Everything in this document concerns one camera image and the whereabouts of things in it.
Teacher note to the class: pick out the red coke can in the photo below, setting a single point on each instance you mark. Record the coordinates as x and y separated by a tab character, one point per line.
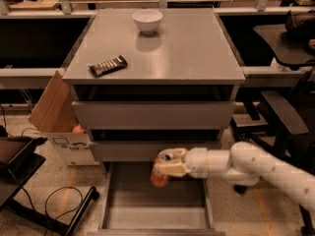
157	179

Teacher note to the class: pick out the grey open bottom drawer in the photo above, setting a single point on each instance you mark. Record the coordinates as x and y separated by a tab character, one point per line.
132	206

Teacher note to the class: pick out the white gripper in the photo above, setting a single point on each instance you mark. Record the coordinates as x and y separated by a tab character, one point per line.
196	162

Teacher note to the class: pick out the orange object in box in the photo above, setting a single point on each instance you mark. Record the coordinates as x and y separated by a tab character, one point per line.
78	130

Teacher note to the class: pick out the grey drawer cabinet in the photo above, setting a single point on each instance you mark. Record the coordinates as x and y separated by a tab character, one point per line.
188	59

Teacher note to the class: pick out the dark wrapped snack bar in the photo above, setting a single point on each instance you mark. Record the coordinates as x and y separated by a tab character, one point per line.
108	66

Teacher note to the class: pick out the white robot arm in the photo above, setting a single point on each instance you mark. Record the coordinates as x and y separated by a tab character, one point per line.
243	164

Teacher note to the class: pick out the grey top drawer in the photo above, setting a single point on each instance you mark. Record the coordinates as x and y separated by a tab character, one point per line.
123	115

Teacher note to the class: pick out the black stand with tray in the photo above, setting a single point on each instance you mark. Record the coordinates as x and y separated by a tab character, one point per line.
18	163

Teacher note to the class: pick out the grey middle drawer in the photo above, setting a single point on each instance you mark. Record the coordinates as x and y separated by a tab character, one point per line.
140	151

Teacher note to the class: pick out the cardboard box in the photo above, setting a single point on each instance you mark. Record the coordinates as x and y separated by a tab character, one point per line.
54	117

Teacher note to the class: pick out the white ceramic bowl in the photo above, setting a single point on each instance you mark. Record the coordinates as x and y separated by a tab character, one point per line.
147	21

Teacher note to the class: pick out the black office chair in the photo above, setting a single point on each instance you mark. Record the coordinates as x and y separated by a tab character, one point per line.
289	131

